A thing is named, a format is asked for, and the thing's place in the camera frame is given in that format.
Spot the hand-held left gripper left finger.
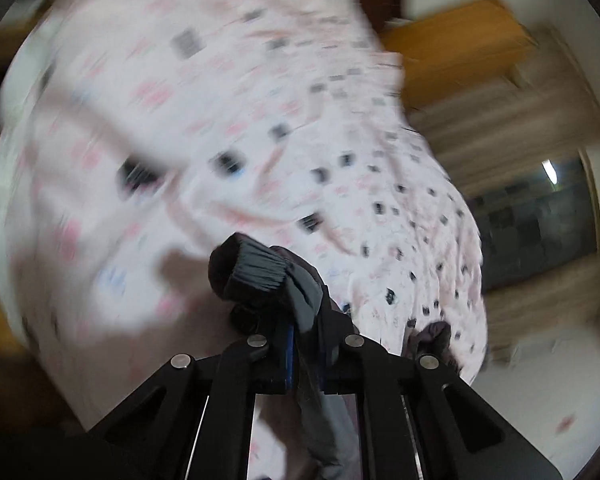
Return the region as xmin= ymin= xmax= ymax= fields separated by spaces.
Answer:
xmin=87 ymin=324 xmax=296 ymax=480

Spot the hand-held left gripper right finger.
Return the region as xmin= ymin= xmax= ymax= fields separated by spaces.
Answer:
xmin=324 ymin=333 xmax=564 ymax=480

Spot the grey and purple jacket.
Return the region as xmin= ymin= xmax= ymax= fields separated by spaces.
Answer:
xmin=208 ymin=232 xmax=462 ymax=480

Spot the dark glass window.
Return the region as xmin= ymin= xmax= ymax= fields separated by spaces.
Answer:
xmin=467 ymin=157 xmax=600 ymax=293

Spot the pink cat printed blanket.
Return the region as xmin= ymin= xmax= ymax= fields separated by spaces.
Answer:
xmin=0 ymin=0 xmax=491 ymax=480

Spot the beige curtain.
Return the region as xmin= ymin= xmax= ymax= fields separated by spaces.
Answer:
xmin=405 ymin=22 xmax=600 ymax=366

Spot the orange wooden wardrobe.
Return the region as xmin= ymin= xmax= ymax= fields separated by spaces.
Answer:
xmin=380 ymin=0 xmax=538 ymax=111

